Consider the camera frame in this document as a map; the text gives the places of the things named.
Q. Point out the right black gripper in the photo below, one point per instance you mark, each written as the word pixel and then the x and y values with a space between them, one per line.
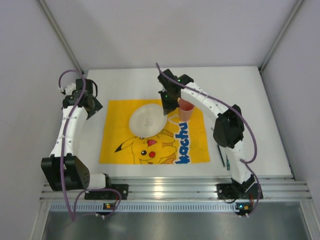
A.
pixel 168 100

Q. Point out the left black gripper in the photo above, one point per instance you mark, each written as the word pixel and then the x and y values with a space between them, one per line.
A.
pixel 92 107

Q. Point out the pink plastic cup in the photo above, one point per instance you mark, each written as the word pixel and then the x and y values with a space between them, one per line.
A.
pixel 185 110

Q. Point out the cream round plate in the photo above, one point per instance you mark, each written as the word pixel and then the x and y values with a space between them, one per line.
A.
pixel 147 121

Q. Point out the yellow cartoon placemat cloth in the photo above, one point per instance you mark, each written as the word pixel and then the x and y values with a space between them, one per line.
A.
pixel 178 142

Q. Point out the fork with green handle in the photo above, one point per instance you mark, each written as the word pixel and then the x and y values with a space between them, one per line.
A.
pixel 220 152

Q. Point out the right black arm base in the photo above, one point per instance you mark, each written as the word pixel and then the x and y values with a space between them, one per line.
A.
pixel 247 190

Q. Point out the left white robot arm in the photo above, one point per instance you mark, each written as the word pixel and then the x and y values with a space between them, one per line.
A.
pixel 63 168

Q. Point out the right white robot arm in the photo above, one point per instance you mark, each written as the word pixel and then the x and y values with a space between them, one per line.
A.
pixel 227 121

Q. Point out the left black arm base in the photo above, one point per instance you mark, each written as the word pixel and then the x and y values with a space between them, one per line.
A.
pixel 111 191

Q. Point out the spoon with green handle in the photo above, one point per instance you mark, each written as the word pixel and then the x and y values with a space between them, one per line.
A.
pixel 228 167

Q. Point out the perforated cable duct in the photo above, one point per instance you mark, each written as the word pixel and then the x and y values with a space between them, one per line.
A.
pixel 161 207

